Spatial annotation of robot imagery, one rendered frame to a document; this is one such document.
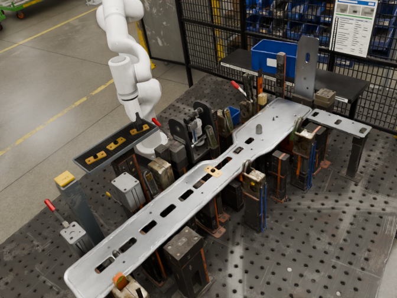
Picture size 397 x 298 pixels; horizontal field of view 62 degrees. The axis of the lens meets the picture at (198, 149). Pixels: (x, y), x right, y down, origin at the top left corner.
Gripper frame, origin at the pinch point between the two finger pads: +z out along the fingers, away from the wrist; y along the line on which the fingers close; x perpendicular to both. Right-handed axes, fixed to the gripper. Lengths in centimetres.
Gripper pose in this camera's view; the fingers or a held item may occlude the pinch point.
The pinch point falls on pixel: (137, 125)
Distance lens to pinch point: 151.2
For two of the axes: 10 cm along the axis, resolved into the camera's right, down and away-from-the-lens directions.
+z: 1.2, 7.6, 6.4
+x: 8.8, -3.9, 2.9
